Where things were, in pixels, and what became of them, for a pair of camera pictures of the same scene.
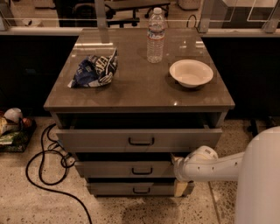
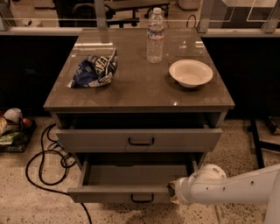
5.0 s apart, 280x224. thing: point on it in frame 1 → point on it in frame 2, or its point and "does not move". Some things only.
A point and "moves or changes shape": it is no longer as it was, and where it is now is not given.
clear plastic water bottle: x=155 y=37 does not move
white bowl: x=191 y=73 does not move
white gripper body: x=178 y=171 → x=178 y=191
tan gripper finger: x=176 y=159 → x=175 y=183
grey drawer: x=138 y=133 does not move
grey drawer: x=126 y=164 moves or changes shape
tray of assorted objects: x=16 y=130 does not move
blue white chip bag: x=95 y=71 does not move
